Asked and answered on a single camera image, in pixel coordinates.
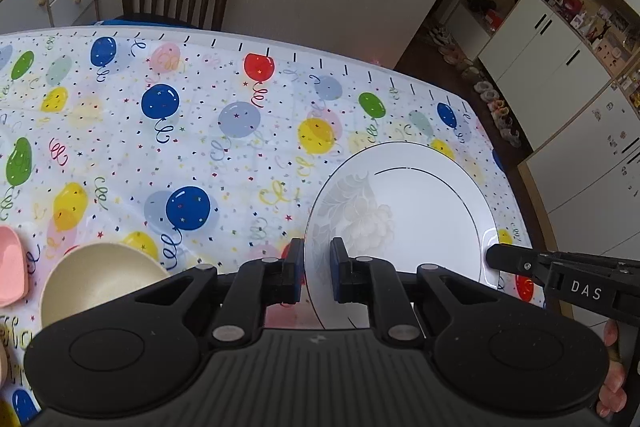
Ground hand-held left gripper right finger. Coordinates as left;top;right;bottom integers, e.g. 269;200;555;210
330;236;502;344

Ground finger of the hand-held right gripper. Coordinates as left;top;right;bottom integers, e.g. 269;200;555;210
486;243;640;294

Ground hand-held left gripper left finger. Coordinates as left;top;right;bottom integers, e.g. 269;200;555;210
133;237;306;351

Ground white floral dinner plate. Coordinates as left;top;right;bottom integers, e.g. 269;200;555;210
304;142;501;331

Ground cream round bowl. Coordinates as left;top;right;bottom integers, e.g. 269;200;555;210
40;243;174;329

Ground person's right hand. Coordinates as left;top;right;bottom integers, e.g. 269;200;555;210
597;320;629;423

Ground balloon print tablecloth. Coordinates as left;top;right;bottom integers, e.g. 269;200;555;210
0;26;549;427

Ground row of slippers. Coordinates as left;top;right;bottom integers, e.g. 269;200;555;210
427;24;522;149

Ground white storage cabinet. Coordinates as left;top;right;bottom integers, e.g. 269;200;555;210
436;0;640;314

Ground pink heart-shaped bowl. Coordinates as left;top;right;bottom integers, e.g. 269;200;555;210
0;227;27;308

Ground blue seat cushion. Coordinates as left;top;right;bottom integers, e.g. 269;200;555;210
107;12;197;29

